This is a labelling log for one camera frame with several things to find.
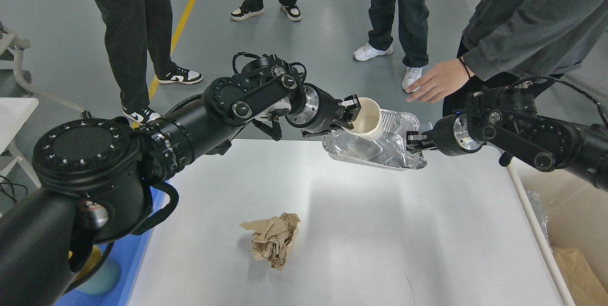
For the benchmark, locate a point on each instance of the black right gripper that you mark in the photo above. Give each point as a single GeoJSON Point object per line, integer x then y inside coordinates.
{"type": "Point", "coordinates": [450, 136]}

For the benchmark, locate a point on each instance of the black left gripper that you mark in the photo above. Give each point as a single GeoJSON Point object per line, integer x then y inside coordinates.
{"type": "Point", "coordinates": [323, 113]}

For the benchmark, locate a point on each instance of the aluminium foil container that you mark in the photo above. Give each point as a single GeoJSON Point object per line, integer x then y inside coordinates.
{"type": "Point", "coordinates": [388, 151]}

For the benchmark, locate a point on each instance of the beige paper cup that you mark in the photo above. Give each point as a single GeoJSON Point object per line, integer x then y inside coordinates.
{"type": "Point", "coordinates": [368, 123]}

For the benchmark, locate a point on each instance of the brown paper napkin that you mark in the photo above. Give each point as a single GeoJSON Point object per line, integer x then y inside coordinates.
{"type": "Point", "coordinates": [272, 239]}

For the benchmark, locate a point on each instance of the teal mug yellow inside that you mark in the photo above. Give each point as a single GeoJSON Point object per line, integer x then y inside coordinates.
{"type": "Point", "coordinates": [99, 274]}

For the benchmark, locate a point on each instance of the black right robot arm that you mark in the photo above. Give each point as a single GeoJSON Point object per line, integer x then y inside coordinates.
{"type": "Point", "coordinates": [506, 117]}

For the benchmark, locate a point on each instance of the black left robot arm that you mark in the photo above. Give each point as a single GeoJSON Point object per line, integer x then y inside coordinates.
{"type": "Point", "coordinates": [102, 180]}

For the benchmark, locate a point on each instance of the person with white sneakers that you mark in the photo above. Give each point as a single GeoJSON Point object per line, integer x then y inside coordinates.
{"type": "Point", "coordinates": [412, 35]}

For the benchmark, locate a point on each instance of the white plastic bin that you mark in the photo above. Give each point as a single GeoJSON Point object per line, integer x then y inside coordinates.
{"type": "Point", "coordinates": [575, 212]}

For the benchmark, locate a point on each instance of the person in grey sweater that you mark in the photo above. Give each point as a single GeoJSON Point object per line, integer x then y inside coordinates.
{"type": "Point", "coordinates": [506, 40]}

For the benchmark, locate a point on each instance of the brown paper bag in bin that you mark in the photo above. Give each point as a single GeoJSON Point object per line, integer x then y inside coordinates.
{"type": "Point", "coordinates": [584, 286]}

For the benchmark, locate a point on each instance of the person in beige top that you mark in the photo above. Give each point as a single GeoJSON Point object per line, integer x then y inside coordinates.
{"type": "Point", "coordinates": [138, 30]}

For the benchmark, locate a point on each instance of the blue plastic tray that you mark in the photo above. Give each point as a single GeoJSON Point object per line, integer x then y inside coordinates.
{"type": "Point", "coordinates": [128, 252]}

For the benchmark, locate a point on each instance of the white side table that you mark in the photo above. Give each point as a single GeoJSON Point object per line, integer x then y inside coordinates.
{"type": "Point", "coordinates": [14, 112]}

